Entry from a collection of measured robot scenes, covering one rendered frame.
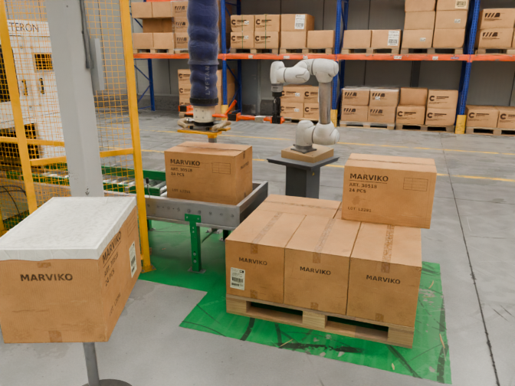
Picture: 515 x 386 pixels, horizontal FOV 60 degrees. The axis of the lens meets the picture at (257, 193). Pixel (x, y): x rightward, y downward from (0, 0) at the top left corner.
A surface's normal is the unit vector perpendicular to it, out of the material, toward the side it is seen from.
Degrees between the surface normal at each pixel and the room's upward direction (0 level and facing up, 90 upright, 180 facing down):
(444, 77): 90
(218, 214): 90
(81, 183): 91
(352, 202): 90
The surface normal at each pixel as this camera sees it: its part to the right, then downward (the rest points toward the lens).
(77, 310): 0.03, 0.31
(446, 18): -0.36, 0.29
